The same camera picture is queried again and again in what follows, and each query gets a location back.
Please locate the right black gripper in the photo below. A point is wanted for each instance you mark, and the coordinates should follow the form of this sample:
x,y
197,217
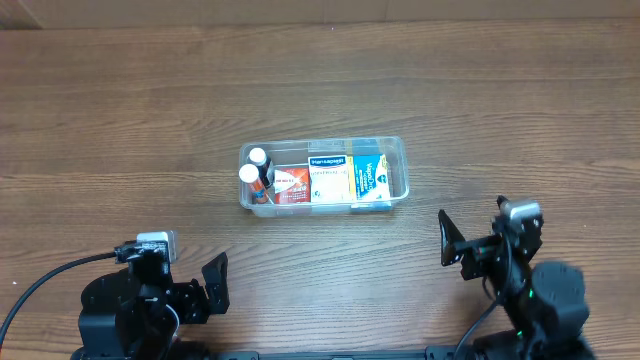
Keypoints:
x,y
476,251

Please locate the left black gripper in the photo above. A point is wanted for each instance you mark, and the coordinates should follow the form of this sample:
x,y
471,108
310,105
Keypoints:
x,y
195,293

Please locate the orange Redoxon tablet tube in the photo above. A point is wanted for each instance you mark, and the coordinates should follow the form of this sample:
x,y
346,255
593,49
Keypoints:
x,y
249,174

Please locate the blue VapoDrops box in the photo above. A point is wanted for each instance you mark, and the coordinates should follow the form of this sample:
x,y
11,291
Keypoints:
x,y
371,178

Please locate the orange red medicine box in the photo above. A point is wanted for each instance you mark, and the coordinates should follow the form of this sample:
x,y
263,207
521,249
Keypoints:
x,y
292,185

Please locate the dark brown syrup bottle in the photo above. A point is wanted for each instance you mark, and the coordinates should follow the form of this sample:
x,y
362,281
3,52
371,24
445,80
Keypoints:
x,y
259,157

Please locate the white Hansaplast plaster box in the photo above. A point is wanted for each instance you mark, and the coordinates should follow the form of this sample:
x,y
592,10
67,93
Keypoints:
x,y
329,178

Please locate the clear plastic container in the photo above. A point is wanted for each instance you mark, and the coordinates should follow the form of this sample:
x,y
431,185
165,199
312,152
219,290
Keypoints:
x,y
295,153

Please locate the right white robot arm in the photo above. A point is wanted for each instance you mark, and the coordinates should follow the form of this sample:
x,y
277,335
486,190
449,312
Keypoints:
x,y
537,312

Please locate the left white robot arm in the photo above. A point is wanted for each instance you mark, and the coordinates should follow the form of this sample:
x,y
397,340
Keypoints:
x,y
136,313

